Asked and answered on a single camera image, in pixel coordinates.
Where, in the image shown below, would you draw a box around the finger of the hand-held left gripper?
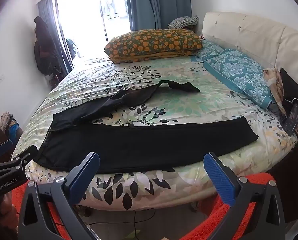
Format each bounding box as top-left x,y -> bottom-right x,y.
0,139 -> 14,166
0,145 -> 38,175

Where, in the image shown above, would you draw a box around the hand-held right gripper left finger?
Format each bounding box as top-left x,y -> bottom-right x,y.
18,152 -> 101,240

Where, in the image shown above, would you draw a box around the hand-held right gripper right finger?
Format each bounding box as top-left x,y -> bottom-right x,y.
203,152 -> 286,240

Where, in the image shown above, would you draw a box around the black pants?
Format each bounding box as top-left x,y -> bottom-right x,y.
36,80 -> 259,174

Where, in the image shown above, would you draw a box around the person's left hand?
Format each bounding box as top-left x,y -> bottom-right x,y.
0,194 -> 17,240

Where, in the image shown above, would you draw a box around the pile of clothes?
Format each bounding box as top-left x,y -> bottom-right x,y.
0,112 -> 23,155

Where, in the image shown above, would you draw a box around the red fleece clothing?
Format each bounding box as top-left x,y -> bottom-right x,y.
11,172 -> 278,240

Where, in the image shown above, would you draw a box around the dark brown bedside furniture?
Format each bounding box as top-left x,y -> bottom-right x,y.
266,144 -> 298,225

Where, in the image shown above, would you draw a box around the bed with floral sheet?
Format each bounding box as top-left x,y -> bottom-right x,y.
12,55 -> 298,212

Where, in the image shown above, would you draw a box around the dark booklet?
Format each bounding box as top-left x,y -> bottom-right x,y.
283,104 -> 298,134

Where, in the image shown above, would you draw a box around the beige cloth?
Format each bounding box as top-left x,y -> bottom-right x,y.
263,67 -> 285,111

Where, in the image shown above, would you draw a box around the teal damask pillow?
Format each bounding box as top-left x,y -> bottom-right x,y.
203,49 -> 274,110
190,40 -> 225,63

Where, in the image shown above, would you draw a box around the hanging dark clothes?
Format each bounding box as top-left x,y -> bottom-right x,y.
34,16 -> 62,77

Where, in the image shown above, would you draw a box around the black garment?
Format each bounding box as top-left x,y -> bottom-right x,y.
279,67 -> 298,126

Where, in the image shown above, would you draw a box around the teal bag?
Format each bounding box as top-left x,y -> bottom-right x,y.
66,38 -> 77,59

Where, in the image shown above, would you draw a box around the dark grey curtain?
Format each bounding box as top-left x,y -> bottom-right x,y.
37,0 -> 74,73

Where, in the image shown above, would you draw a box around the orange floral pillow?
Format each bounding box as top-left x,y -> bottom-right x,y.
104,29 -> 203,64

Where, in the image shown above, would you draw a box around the glass sliding door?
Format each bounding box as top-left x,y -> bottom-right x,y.
52,0 -> 132,67

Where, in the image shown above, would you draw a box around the cream padded headboard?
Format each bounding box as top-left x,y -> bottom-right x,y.
201,11 -> 298,100

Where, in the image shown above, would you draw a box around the checkered cloth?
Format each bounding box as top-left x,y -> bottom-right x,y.
168,15 -> 199,29

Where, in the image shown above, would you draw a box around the blue curtain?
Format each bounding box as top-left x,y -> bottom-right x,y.
125,0 -> 192,32

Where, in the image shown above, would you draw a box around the black floor cable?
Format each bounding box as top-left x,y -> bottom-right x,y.
53,209 -> 156,228

